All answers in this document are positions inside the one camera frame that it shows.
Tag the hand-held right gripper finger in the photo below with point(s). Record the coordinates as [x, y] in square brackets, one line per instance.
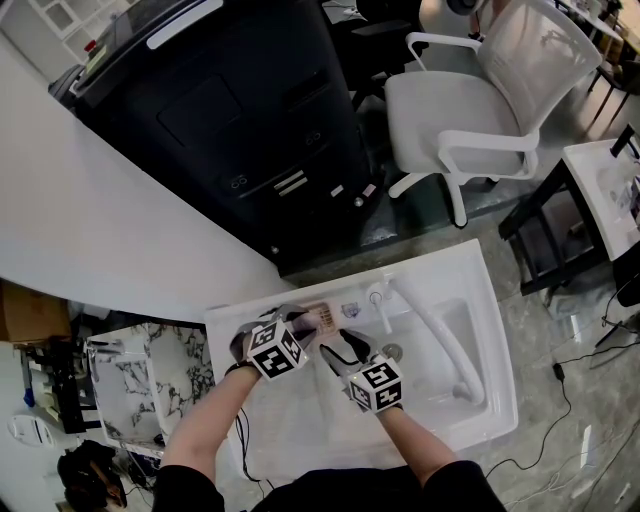
[331, 356]
[357, 344]

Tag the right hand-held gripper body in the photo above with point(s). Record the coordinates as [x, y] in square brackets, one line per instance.
[377, 387]

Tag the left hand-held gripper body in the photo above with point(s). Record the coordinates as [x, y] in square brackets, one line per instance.
[274, 351]

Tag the person's left forearm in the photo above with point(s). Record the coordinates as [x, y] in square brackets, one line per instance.
[210, 420]

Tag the person's right forearm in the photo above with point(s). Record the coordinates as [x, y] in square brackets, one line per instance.
[415, 440]

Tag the blue sticker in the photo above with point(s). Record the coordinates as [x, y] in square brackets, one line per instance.
[351, 310]

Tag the metal sink drain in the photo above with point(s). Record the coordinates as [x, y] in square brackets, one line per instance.
[392, 349]

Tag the white faucet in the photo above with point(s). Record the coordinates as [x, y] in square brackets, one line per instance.
[377, 301]

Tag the marble pattern cabinet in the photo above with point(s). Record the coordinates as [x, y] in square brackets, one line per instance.
[185, 360]

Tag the person's black clothing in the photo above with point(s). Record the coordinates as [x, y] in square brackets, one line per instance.
[330, 492]

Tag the large black cabinet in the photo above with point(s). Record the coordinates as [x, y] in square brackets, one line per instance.
[200, 125]

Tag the black rack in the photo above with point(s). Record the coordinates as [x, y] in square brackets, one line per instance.
[65, 390]

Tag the black side table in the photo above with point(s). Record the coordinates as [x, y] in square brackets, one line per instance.
[531, 220]

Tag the black bag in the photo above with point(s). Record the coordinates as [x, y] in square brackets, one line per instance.
[90, 475]

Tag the cardboard box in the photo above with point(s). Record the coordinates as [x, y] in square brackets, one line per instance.
[30, 312]

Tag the white mesh office chair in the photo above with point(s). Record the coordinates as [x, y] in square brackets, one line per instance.
[440, 105]

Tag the white oval device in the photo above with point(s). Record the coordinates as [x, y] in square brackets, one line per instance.
[27, 430]

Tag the small white sink basin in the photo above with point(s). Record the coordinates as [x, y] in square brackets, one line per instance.
[590, 170]

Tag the black office chair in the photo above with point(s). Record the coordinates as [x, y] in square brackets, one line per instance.
[380, 30]

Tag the black faucet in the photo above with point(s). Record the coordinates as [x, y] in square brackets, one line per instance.
[622, 140]

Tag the white cubby shelf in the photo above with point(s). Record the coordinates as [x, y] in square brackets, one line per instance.
[65, 20]

